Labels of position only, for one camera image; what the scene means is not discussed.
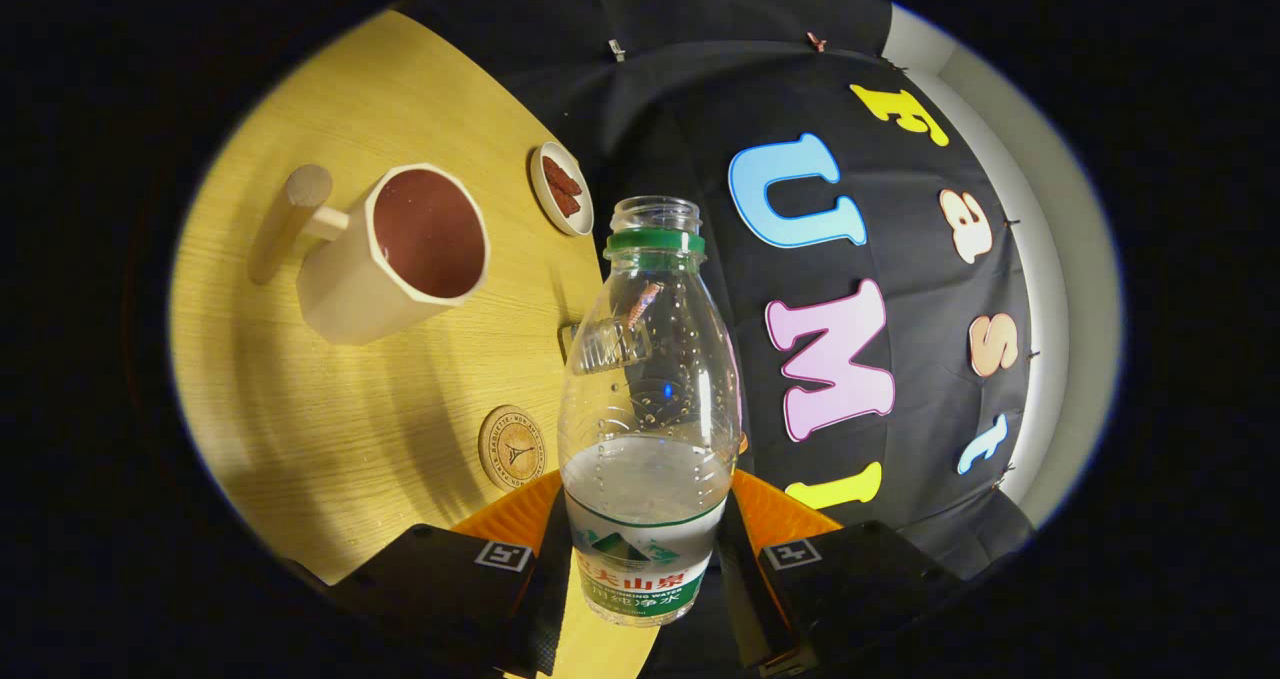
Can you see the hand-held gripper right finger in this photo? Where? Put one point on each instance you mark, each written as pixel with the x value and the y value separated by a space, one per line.
pixel 850 584

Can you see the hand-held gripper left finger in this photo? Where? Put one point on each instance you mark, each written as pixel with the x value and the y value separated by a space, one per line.
pixel 440 589

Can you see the round wooden coaster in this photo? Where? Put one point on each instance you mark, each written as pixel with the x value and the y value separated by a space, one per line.
pixel 512 447

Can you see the clear plastic juice bottle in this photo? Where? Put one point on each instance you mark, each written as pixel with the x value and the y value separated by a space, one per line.
pixel 645 499

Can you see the wooden table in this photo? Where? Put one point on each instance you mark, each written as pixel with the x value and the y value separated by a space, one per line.
pixel 330 439

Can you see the white toaster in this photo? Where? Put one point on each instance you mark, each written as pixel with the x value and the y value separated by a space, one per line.
pixel 566 344

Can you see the black backdrop cloth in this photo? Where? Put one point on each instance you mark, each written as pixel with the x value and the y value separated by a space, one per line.
pixel 920 289

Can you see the small cream plate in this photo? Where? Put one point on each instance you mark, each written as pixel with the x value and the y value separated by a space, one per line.
pixel 545 199

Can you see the brown food piece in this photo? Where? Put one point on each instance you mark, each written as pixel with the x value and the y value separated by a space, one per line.
pixel 566 203
pixel 560 174

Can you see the pink clip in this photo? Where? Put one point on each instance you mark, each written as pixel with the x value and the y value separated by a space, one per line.
pixel 817 41

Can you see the white clip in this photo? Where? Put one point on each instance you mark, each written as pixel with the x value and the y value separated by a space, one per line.
pixel 616 49

